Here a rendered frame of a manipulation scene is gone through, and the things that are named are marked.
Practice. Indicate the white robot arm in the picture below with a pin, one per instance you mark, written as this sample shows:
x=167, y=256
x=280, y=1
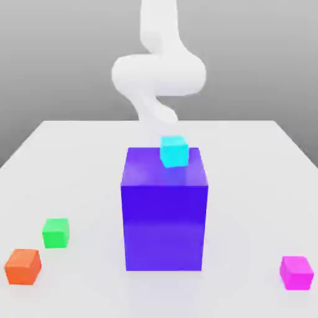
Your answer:
x=159, y=74

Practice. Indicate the small cyan cube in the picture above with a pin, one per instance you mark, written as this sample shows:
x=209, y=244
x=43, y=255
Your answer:
x=174, y=152

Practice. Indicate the small green cube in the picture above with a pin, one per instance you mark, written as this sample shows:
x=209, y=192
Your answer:
x=55, y=234

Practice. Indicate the small orange cube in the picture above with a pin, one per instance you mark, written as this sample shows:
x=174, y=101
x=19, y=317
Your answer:
x=22, y=268

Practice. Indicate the small magenta cube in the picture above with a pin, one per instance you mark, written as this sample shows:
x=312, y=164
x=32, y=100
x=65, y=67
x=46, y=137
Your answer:
x=296, y=273

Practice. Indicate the large purple box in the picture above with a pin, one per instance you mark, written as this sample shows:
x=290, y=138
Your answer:
x=164, y=223

